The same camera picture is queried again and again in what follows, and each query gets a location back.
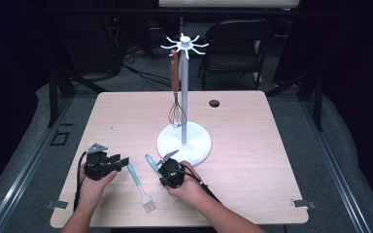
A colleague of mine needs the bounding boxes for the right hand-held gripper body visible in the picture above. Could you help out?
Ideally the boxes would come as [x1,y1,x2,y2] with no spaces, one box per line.
[155,149,187,189]

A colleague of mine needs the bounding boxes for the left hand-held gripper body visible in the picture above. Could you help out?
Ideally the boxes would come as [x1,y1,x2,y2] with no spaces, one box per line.
[84,143,118,182]

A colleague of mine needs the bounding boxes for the teal handle basting brush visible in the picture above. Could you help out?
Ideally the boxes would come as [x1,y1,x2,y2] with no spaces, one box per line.
[126,162,156,214]

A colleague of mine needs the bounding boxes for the teal handle white spatula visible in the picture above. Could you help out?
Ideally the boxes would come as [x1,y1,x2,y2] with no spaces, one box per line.
[144,153,181,205]

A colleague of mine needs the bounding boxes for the white utensil rack stand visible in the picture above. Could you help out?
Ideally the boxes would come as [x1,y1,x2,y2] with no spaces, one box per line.
[156,32,213,168]

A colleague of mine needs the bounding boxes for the wooden handle wire whisk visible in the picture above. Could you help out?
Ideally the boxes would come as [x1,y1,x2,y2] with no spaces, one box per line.
[168,49,188,129]

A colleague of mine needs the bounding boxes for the person's left hand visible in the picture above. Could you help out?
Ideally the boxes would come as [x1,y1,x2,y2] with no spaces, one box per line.
[78,163,119,209]

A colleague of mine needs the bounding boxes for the person's right hand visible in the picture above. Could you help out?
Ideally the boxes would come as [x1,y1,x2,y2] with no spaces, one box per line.
[165,160,209,209]

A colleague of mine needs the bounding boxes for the black metal stand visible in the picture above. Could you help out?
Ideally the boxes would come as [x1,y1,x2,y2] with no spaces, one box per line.
[47,67,109,128]
[265,68,324,132]

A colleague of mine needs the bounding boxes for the black folding chair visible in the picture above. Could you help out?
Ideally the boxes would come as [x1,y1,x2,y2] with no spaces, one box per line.
[196,18,277,91]

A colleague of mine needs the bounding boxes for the left hand-held gripper cable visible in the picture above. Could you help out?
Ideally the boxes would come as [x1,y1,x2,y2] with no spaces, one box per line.
[73,150,89,212]

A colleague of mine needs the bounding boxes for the hand-held gripper cable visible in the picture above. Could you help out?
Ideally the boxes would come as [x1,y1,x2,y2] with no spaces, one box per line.
[73,150,89,212]
[178,163,221,204]

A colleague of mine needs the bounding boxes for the right hand-held gripper cable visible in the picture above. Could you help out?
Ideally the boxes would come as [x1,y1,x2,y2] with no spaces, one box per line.
[178,163,221,204]

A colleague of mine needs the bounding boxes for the grey metal table bracket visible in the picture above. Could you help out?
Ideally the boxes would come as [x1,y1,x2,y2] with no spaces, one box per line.
[290,198,318,210]
[46,199,69,211]

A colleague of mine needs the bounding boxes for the aluminium floor rail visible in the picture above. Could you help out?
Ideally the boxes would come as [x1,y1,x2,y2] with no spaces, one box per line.
[299,96,373,233]
[0,96,76,233]

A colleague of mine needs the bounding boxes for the black floor cables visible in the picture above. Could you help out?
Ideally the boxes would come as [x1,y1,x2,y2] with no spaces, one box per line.
[121,48,176,92]

